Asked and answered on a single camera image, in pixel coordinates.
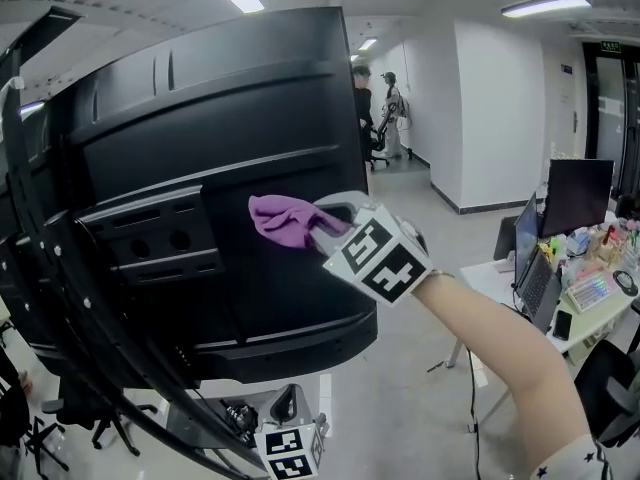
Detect purple cloth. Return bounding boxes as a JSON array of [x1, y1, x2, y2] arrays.
[[248, 194, 352, 251]]

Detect grey laptop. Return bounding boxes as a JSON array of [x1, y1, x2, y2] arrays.
[[516, 245, 564, 335]]

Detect black hanging cable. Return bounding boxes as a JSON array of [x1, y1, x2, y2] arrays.
[[465, 346, 483, 480]]

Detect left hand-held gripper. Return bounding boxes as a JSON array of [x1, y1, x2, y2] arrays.
[[253, 382, 332, 480]]

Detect black metal screen stand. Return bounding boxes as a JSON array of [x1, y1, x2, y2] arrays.
[[0, 7, 274, 480]]

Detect black smartphone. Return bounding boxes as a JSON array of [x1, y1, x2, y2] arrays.
[[551, 309, 574, 342]]

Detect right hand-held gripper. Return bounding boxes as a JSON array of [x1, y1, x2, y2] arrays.
[[307, 191, 434, 309]]

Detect person's right forearm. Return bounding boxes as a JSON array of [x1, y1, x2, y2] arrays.
[[409, 271, 597, 480]]

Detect star-patterned white sleeve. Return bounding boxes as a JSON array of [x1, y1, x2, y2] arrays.
[[529, 432, 614, 480]]

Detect black glass door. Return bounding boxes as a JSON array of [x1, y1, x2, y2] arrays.
[[581, 40, 640, 200]]

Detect large black screen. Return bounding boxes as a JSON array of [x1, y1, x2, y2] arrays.
[[19, 6, 379, 387]]

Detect black desktop monitor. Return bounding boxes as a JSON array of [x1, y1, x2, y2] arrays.
[[541, 158, 616, 240]]

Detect white office desk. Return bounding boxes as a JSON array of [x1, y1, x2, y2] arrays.
[[444, 255, 640, 434]]

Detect backlit white keyboard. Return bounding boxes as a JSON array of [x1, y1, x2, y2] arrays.
[[569, 271, 624, 315]]

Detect black office chair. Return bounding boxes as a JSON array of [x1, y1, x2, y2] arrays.
[[40, 373, 157, 458], [573, 339, 640, 445], [368, 116, 392, 172], [0, 347, 71, 472]]

